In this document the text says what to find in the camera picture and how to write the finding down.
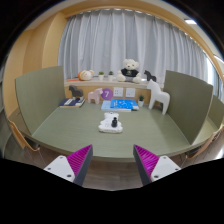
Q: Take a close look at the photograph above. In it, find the dark blue book stack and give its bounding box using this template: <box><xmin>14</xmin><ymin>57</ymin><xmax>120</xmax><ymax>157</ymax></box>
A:
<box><xmin>59</xmin><ymin>98</ymin><xmax>85</xmax><ymax>108</ymax></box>

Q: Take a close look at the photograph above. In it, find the white wall socket left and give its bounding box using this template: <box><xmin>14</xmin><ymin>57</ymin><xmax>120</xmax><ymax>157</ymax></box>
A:
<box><xmin>113</xmin><ymin>87</ymin><xmax>123</xmax><ymax>97</ymax></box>

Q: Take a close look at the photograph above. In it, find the large white wooden horse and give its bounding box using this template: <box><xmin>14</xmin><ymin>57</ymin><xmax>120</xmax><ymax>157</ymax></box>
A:
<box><xmin>147</xmin><ymin>80</ymin><xmax>170</xmax><ymax>115</ymax></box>

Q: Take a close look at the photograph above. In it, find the small black horse figurine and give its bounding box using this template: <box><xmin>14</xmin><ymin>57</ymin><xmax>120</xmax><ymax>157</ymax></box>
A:
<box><xmin>144</xmin><ymin>70</ymin><xmax>157</xmax><ymax>82</ymax></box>

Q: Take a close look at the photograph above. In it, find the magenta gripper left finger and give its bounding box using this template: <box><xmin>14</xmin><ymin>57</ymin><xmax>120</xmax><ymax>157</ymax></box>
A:
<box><xmin>44</xmin><ymin>145</ymin><xmax>93</xmax><ymax>186</ymax></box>

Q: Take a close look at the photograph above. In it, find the dark grey wooden horse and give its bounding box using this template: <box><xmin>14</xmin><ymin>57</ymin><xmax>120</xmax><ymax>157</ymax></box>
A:
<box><xmin>69</xmin><ymin>85</ymin><xmax>83</xmax><ymax>98</ymax></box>

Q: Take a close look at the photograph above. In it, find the small potted plant right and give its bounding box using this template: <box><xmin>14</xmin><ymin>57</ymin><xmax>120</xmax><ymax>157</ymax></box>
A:
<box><xmin>138</xmin><ymin>95</ymin><xmax>144</xmax><ymax>107</ymax></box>

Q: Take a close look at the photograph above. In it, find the grey white curtain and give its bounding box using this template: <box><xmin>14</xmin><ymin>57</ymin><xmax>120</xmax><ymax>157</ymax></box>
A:
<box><xmin>58</xmin><ymin>10</ymin><xmax>207</xmax><ymax>83</ymax></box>

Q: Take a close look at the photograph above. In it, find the small potted plant left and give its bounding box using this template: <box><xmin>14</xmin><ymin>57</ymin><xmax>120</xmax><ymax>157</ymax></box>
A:
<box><xmin>98</xmin><ymin>72</ymin><xmax>104</xmax><ymax>81</ymax></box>

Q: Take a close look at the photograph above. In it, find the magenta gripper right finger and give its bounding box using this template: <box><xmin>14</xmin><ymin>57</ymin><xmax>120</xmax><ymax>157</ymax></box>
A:
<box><xmin>133</xmin><ymin>145</ymin><xmax>180</xmax><ymax>185</ymax></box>

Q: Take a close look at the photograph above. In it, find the white teddy bear black shirt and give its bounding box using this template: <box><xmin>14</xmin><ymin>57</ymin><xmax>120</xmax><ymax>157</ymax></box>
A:
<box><xmin>117</xmin><ymin>59</ymin><xmax>141</xmax><ymax>84</ymax></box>

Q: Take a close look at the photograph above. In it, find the green divider panel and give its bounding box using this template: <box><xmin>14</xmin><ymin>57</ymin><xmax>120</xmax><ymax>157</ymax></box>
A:
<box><xmin>164</xmin><ymin>70</ymin><xmax>213</xmax><ymax>144</ymax></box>
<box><xmin>15</xmin><ymin>66</ymin><xmax>65</xmax><ymax>134</ymax></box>

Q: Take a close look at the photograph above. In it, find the wooden chair left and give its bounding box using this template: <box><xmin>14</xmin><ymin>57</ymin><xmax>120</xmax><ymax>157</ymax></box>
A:
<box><xmin>9</xmin><ymin>121</ymin><xmax>40</xmax><ymax>151</ymax></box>

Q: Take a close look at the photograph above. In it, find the purple round number sign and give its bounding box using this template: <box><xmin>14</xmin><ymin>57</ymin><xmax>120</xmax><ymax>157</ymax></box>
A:
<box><xmin>101</xmin><ymin>88</ymin><xmax>113</xmax><ymax>100</ymax></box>

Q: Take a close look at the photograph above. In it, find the wooden chair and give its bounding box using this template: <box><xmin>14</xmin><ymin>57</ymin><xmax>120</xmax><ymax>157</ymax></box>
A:
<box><xmin>185</xmin><ymin>125</ymin><xmax>224</xmax><ymax>159</ymax></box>
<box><xmin>9</xmin><ymin>121</ymin><xmax>40</xmax><ymax>151</ymax></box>

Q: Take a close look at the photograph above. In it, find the pink wooden horse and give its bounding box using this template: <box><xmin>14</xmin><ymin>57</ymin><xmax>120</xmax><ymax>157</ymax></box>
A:
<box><xmin>88</xmin><ymin>88</ymin><xmax>103</xmax><ymax>104</ymax></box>

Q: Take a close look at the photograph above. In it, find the small potted plant middle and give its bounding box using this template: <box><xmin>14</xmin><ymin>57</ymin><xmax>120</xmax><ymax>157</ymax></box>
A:
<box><xmin>108</xmin><ymin>71</ymin><xmax>114</xmax><ymax>82</ymax></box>

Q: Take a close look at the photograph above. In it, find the green left divider panel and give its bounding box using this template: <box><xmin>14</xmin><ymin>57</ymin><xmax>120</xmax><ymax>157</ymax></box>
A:
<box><xmin>15</xmin><ymin>66</ymin><xmax>65</xmax><ymax>134</ymax></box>

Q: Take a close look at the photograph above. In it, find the green right divider panel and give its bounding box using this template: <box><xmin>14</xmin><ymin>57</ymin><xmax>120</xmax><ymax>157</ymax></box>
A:
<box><xmin>164</xmin><ymin>70</ymin><xmax>213</xmax><ymax>144</ymax></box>

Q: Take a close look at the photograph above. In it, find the white wall socket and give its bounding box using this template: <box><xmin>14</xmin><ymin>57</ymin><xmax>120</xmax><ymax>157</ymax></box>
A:
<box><xmin>126</xmin><ymin>88</ymin><xmax>135</xmax><ymax>98</ymax></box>
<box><xmin>113</xmin><ymin>87</ymin><xmax>123</xmax><ymax>97</ymax></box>

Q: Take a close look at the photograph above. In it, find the black charger plug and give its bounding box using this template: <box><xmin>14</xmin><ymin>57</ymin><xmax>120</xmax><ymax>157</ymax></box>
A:
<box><xmin>111</xmin><ymin>117</ymin><xmax>118</xmax><ymax>128</ymax></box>

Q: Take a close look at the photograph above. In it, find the small potted plant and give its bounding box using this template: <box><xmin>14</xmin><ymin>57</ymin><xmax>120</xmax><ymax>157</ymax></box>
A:
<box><xmin>108</xmin><ymin>71</ymin><xmax>114</xmax><ymax>82</ymax></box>
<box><xmin>98</xmin><ymin>72</ymin><xmax>104</xmax><ymax>81</ymax></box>
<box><xmin>138</xmin><ymin>95</ymin><xmax>144</xmax><ymax>107</ymax></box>

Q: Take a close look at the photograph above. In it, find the wooden chair right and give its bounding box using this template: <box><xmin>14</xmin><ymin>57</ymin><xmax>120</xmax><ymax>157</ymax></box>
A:
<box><xmin>185</xmin><ymin>125</ymin><xmax>224</xmax><ymax>159</ymax></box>

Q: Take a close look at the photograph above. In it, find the white wall socket right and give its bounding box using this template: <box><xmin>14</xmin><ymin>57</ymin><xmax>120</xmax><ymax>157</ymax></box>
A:
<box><xmin>126</xmin><ymin>88</ymin><xmax>135</xmax><ymax>98</ymax></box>

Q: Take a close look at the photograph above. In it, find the orange white plush toy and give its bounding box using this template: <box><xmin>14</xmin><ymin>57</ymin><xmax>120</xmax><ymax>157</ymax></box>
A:
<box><xmin>78</xmin><ymin>70</ymin><xmax>94</xmax><ymax>81</ymax></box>

